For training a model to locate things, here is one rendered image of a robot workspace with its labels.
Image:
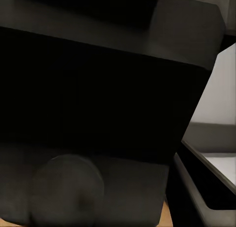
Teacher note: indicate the digital camera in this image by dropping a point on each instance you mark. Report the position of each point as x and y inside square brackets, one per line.
[95, 97]

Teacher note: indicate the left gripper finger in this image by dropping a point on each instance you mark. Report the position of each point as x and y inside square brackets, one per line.
[198, 194]

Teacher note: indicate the bed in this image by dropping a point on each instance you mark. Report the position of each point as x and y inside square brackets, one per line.
[217, 143]

